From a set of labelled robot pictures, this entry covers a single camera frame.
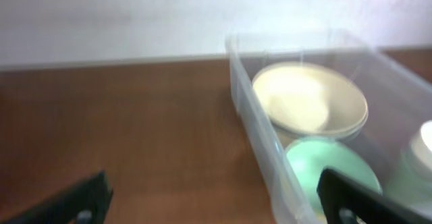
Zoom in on mint green plastic cup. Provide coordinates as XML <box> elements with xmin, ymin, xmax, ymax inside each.
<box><xmin>383</xmin><ymin>149</ymin><xmax>431</xmax><ymax>206</ymax></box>

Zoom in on clear plastic storage bin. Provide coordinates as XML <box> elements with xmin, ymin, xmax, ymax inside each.
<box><xmin>226</xmin><ymin>31</ymin><xmax>431</xmax><ymax>223</ymax></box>

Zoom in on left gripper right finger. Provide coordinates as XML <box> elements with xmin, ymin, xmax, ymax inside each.
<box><xmin>317</xmin><ymin>169</ymin><xmax>431</xmax><ymax>224</ymax></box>

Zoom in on cream plate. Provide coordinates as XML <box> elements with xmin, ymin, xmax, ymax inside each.
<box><xmin>252</xmin><ymin>61</ymin><xmax>369</xmax><ymax>138</ymax></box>

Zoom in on mint green small bowl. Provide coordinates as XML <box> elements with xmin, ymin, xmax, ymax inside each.
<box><xmin>286</xmin><ymin>137</ymin><xmax>382</xmax><ymax>215</ymax></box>

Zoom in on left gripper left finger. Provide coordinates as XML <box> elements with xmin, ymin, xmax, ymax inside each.
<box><xmin>2</xmin><ymin>171</ymin><xmax>113</xmax><ymax>224</ymax></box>

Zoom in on cream plastic cup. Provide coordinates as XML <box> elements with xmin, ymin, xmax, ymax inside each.
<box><xmin>410</xmin><ymin>120</ymin><xmax>431</xmax><ymax>170</ymax></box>

